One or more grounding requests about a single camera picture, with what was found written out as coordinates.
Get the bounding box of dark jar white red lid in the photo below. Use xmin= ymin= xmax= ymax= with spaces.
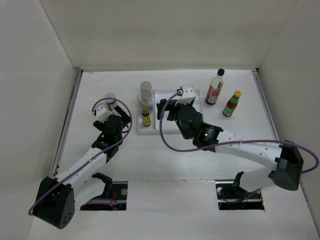
xmin=104 ymin=92 xmax=118 ymax=111

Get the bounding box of small gold-cap bottle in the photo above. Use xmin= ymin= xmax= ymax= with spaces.
xmin=141 ymin=106 xmax=151 ymax=127

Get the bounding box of tall soy sauce bottle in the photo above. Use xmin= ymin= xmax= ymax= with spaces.
xmin=205 ymin=68 xmax=225 ymax=105

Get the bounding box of silver-lid jar blue label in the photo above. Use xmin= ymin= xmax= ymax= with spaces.
xmin=140 ymin=81 xmax=152 ymax=92

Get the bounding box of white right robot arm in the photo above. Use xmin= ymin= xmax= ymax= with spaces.
xmin=156 ymin=99 xmax=304 ymax=198

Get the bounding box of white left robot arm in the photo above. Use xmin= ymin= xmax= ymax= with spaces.
xmin=28 ymin=105 xmax=133 ymax=229

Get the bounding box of white divided organizer tray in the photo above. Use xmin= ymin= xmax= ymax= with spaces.
xmin=136 ymin=88 xmax=206 ymax=136

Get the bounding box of green-label yellow-cap sauce bottle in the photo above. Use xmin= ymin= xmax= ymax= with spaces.
xmin=222 ymin=90 xmax=242 ymax=117

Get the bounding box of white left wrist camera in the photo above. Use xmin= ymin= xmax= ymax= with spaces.
xmin=92 ymin=103 xmax=113 ymax=123

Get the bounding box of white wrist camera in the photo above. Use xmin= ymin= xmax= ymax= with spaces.
xmin=92 ymin=103 xmax=113 ymax=123
xmin=175 ymin=85 xmax=196 ymax=106

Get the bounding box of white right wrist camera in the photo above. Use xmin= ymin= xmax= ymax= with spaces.
xmin=175 ymin=85 xmax=196 ymax=106

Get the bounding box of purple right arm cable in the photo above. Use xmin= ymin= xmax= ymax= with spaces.
xmin=158 ymin=90 xmax=320 ymax=175

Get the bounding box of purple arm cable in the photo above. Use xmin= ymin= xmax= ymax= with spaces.
xmin=27 ymin=97 xmax=134 ymax=216
xmin=158 ymin=90 xmax=320 ymax=175

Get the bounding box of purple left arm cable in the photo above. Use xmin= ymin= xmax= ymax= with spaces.
xmin=27 ymin=97 xmax=134 ymax=216

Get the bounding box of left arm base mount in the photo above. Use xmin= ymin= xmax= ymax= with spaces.
xmin=80 ymin=172 xmax=129 ymax=211

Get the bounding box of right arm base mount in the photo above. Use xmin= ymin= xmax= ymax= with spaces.
xmin=215 ymin=171 xmax=265 ymax=211

